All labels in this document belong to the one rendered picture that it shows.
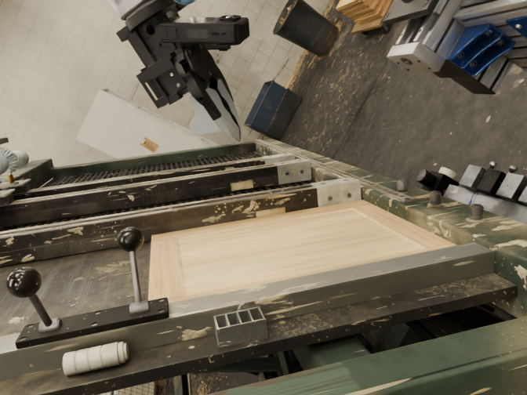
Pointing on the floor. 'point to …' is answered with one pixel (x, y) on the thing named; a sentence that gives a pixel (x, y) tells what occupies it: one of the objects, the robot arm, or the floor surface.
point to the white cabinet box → (133, 128)
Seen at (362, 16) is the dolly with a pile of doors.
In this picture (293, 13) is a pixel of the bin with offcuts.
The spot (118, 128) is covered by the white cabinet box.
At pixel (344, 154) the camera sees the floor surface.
